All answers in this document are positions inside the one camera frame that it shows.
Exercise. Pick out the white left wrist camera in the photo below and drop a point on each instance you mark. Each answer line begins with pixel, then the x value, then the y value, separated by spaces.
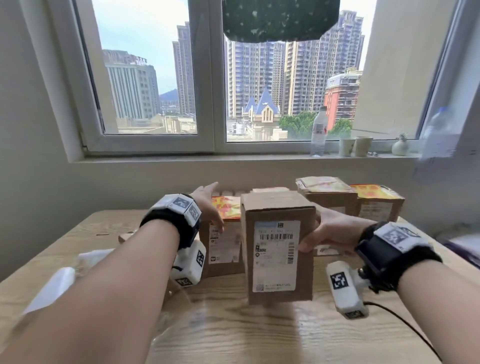
pixel 189 264

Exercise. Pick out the white plastic bag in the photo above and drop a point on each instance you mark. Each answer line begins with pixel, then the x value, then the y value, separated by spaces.
pixel 95 258
pixel 50 290

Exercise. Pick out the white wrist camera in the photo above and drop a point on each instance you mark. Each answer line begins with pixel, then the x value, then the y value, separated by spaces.
pixel 189 264
pixel 347 288

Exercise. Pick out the person's left hand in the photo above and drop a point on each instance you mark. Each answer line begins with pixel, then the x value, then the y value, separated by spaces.
pixel 205 204

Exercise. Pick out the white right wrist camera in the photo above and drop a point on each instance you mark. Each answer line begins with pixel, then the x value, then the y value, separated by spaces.
pixel 347 288

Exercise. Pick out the person's right thumb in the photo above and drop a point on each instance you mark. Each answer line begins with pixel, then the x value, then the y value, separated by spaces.
pixel 311 240

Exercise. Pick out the tall cardboard box white label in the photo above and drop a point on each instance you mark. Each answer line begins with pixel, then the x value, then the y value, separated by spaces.
pixel 277 247

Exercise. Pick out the person's left thumb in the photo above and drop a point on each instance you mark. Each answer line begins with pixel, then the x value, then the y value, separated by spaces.
pixel 210 188

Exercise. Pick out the cardboard box with pale packet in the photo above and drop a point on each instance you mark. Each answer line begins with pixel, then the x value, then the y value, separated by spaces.
pixel 330 195

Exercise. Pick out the cardboard box with yellow packet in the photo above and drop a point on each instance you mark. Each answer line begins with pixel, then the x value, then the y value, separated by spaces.
pixel 378 204

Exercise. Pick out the blurred clear plastic bottle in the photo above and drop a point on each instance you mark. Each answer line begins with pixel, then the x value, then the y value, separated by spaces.
pixel 438 142

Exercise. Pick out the cardboard box with red packet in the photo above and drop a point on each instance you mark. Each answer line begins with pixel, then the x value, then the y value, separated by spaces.
pixel 225 247

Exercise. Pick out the pale paper cup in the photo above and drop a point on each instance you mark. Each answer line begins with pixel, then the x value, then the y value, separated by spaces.
pixel 346 147
pixel 363 146

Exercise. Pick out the small white plant vase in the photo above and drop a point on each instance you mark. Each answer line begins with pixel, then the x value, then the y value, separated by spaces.
pixel 400 146

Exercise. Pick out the dark green dotted cloth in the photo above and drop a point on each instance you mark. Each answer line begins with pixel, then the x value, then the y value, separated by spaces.
pixel 277 18

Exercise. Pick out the black left wrist band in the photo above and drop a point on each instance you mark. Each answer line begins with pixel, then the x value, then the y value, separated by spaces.
pixel 170 219

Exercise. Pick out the white window frame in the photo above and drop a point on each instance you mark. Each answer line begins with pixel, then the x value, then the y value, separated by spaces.
pixel 212 75

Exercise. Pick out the person's right forearm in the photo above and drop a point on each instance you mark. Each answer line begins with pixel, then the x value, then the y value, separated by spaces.
pixel 442 311

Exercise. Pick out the person's left forearm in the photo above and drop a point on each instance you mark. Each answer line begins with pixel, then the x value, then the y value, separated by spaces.
pixel 101 296

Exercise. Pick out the purple cloth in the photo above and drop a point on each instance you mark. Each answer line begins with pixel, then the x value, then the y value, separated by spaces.
pixel 461 247

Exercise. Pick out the black wrist band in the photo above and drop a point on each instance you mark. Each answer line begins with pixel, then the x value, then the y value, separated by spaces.
pixel 170 219
pixel 393 251

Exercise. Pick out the person's right hand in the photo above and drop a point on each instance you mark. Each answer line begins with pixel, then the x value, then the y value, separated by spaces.
pixel 339 230

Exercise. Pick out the black right wrist band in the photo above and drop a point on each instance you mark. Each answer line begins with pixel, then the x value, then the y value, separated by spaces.
pixel 393 251

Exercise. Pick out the clear plastic water bottle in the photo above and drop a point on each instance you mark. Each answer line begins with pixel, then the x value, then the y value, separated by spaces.
pixel 319 131

